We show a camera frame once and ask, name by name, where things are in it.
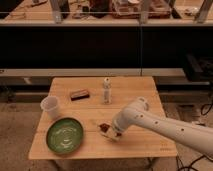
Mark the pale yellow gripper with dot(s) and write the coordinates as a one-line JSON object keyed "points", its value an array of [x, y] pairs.
{"points": [[116, 130]]}

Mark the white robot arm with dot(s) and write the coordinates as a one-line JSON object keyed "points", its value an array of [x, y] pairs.
{"points": [[137, 113]]}

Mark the white sponge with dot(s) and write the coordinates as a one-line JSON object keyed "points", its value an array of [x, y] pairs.
{"points": [[110, 134]]}

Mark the wooden folding table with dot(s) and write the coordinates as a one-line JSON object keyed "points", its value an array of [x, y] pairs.
{"points": [[91, 112]]}

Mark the brown black eraser block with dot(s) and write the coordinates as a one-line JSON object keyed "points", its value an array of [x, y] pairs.
{"points": [[80, 94]]}

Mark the white spice bottle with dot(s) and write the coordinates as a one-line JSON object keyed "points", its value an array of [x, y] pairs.
{"points": [[106, 91]]}

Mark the green plate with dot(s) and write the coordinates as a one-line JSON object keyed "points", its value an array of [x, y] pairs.
{"points": [[64, 136]]}

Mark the translucent plastic cup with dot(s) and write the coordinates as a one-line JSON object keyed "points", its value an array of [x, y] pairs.
{"points": [[50, 105]]}

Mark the long background shelf bench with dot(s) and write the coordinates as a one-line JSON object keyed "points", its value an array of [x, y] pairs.
{"points": [[43, 39]]}

